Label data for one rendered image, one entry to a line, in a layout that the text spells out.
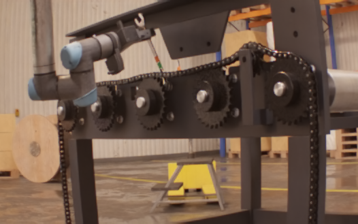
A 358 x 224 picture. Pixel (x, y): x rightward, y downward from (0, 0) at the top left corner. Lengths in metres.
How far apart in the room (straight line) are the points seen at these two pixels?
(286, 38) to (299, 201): 0.42
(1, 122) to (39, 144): 1.09
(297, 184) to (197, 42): 0.59
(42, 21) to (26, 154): 6.91
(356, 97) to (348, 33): 10.93
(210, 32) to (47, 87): 0.51
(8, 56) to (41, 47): 10.65
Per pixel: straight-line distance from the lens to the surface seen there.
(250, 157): 2.93
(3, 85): 12.29
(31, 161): 8.53
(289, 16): 1.50
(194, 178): 6.79
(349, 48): 12.47
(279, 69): 1.45
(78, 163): 2.38
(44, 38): 1.75
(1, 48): 12.36
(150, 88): 1.87
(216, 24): 1.73
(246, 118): 1.50
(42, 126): 8.36
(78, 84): 1.73
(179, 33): 1.87
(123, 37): 1.77
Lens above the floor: 0.79
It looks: 2 degrees up
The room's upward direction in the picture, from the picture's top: 2 degrees counter-clockwise
